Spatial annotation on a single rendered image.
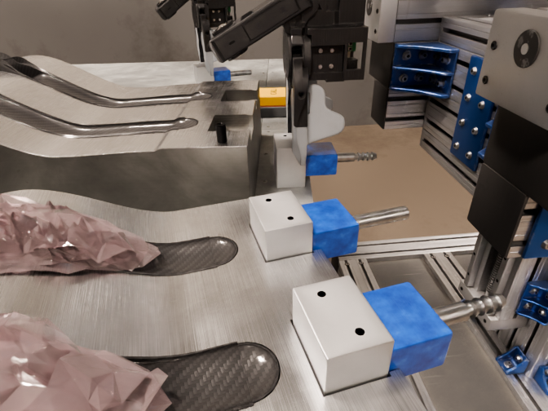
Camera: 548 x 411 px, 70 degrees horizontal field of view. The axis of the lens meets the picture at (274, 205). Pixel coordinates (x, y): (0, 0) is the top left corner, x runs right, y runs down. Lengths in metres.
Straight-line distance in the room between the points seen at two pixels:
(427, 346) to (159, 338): 0.15
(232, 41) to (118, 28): 2.44
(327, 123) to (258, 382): 0.30
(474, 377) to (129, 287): 0.93
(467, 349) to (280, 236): 0.91
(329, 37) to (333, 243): 0.22
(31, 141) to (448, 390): 0.94
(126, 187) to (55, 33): 2.59
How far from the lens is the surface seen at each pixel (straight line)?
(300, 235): 0.28
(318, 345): 0.20
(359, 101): 3.00
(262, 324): 0.24
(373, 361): 0.21
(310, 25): 0.44
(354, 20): 0.45
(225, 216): 0.34
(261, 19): 0.43
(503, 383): 1.11
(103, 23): 2.88
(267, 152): 0.59
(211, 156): 0.39
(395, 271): 1.30
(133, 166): 0.42
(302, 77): 0.42
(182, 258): 0.31
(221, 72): 0.94
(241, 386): 0.23
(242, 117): 0.47
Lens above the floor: 1.04
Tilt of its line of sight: 32 degrees down
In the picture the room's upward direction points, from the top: 2 degrees counter-clockwise
